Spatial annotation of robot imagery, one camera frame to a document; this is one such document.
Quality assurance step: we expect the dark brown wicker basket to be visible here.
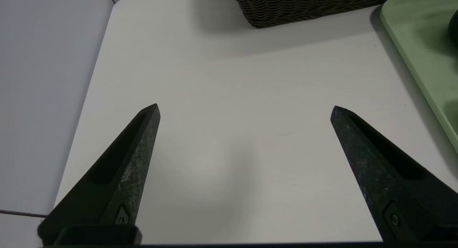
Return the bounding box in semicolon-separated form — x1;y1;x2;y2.
229;0;414;29

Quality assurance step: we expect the glass cup with black holder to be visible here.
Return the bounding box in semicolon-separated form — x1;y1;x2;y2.
448;10;458;44

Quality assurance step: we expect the light green plastic tray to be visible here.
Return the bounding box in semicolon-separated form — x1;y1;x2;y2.
380;0;458;154

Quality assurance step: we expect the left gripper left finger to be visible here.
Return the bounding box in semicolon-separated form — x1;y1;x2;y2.
38;103;161;242

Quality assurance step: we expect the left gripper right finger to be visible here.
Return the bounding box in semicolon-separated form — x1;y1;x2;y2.
330;106;458;243

